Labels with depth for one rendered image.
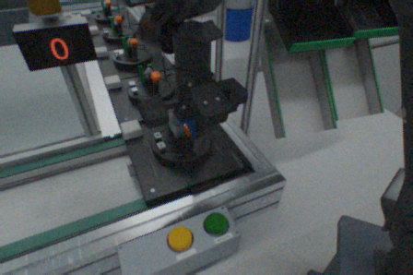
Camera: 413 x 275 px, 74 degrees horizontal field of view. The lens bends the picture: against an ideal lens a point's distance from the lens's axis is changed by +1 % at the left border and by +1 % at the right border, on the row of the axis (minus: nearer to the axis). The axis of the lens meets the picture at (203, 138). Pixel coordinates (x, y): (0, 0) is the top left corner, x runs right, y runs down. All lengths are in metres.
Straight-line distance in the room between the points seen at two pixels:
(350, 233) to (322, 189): 0.32
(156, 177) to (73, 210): 0.19
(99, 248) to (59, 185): 0.23
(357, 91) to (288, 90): 0.20
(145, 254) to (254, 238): 0.25
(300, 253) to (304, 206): 0.12
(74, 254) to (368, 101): 0.74
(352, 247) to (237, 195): 0.23
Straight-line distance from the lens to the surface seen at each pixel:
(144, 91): 0.81
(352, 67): 0.82
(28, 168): 0.74
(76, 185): 0.69
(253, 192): 0.57
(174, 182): 0.57
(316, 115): 0.71
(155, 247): 0.51
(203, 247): 0.50
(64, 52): 0.58
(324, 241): 0.67
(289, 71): 0.70
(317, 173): 0.79
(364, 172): 0.85
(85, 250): 0.54
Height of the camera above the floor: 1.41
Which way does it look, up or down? 41 degrees down
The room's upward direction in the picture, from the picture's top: straight up
